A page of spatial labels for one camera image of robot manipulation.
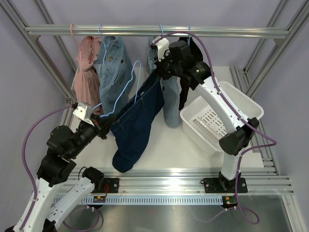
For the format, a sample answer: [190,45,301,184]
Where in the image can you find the pink dress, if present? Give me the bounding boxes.
[74,36,103,114]

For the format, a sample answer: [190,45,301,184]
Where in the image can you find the slotted cable duct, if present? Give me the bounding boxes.
[52,196,224,205]

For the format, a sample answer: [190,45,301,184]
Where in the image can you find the aluminium extrusion frame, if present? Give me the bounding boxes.
[0,0,309,196]

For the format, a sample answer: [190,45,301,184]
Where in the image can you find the light blue wire hanger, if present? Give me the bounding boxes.
[100,60,141,118]

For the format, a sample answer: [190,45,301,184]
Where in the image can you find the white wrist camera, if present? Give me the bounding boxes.
[73,102,94,126]
[150,36,169,62]

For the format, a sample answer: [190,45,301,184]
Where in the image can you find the light denim skirt with buttons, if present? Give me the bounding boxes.
[93,36,135,114]

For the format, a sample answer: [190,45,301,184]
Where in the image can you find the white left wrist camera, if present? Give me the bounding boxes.
[73,102,94,126]

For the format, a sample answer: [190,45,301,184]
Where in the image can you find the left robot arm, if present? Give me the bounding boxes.
[6,114,116,232]

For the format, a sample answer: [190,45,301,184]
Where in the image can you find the white plastic basket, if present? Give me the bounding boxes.
[180,78,264,155]

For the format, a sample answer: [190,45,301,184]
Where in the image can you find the light blue hanger of black garment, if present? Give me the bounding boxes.
[187,25,192,45]

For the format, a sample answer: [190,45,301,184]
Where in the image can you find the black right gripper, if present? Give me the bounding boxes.
[154,50,183,81]

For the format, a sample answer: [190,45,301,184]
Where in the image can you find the dark blue denim skirt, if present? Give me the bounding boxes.
[111,71,165,173]

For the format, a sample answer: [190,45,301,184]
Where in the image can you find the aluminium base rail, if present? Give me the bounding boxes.
[31,168,295,196]

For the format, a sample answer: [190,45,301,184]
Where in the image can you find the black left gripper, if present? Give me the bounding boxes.
[68,113,117,159]

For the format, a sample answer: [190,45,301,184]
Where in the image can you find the light blue hanger of denim skirt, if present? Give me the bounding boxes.
[97,24,116,65]

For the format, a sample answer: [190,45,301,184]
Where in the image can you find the black hanging garment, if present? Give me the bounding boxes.
[179,37,203,110]

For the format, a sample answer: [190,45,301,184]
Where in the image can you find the pink hanger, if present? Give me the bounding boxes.
[70,23,80,50]

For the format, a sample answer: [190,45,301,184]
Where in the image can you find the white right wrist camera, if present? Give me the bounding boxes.
[150,36,169,62]

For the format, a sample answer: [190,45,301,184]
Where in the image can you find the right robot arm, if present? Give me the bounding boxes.
[150,38,259,191]

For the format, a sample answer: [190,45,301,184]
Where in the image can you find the light denim jeans on hanger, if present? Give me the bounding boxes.
[146,37,181,128]

